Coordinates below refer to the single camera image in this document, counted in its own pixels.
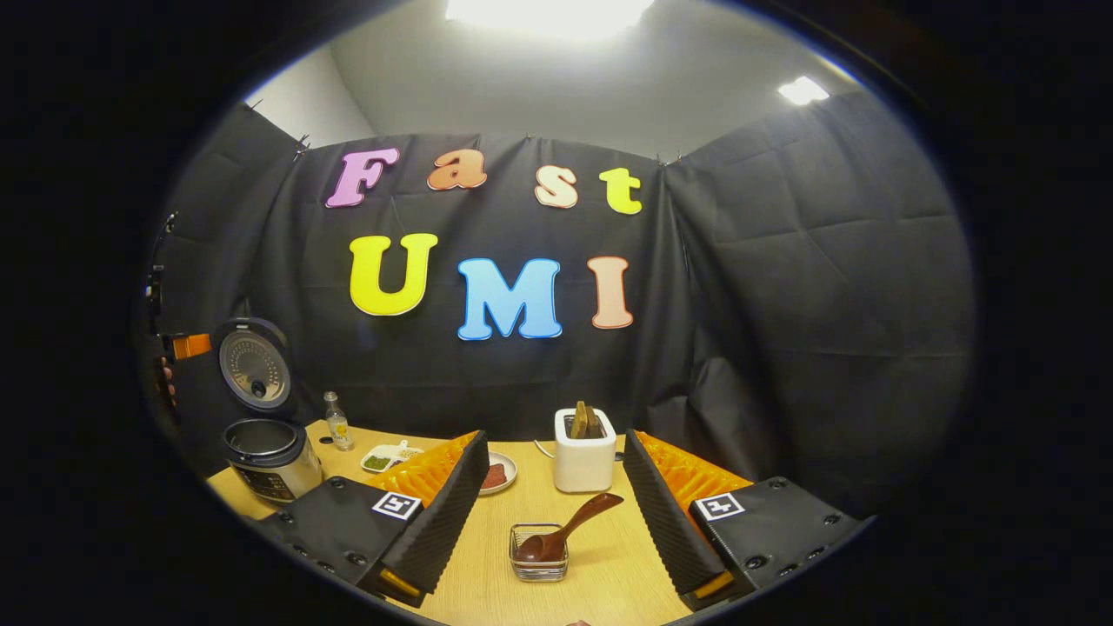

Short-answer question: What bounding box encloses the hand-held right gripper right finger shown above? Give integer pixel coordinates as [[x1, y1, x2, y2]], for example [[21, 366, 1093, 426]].
[[624, 429, 862, 614]]

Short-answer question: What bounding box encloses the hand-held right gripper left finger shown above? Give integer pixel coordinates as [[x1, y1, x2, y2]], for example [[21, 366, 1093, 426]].
[[257, 430, 490, 609]]

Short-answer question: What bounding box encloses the brown wooden spoon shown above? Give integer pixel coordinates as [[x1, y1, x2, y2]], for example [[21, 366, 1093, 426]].
[[515, 492, 625, 563]]

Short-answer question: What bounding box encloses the black rice cooker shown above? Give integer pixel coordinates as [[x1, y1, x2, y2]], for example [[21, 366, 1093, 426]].
[[211, 317, 324, 505]]

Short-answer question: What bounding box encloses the white divided bean dish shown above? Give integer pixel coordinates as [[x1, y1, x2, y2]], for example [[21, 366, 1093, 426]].
[[360, 440, 424, 473]]

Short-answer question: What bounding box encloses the white round plate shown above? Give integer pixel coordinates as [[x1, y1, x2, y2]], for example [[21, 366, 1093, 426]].
[[478, 451, 519, 496]]

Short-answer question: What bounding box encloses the white toaster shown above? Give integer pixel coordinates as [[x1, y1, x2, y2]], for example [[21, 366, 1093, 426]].
[[553, 407, 618, 494]]

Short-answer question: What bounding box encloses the small glass bottle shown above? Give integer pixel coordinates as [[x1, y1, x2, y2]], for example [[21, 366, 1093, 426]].
[[323, 391, 355, 451]]

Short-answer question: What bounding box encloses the small ceiling light panel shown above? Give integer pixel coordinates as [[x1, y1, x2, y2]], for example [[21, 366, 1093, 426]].
[[776, 76, 831, 107]]

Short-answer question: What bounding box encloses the large ceiling light panel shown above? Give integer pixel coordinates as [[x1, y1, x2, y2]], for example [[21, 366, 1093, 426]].
[[445, 0, 655, 40]]

